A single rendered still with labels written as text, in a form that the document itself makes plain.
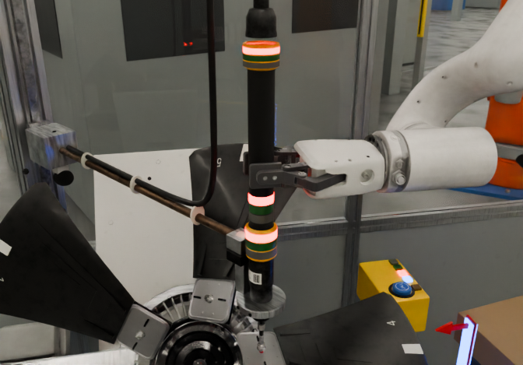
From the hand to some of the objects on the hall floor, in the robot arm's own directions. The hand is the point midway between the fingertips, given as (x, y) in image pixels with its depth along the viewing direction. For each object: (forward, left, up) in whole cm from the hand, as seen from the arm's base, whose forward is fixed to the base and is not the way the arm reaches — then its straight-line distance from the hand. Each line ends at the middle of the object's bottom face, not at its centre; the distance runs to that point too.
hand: (261, 169), depth 65 cm
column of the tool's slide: (+23, -63, -151) cm, 165 cm away
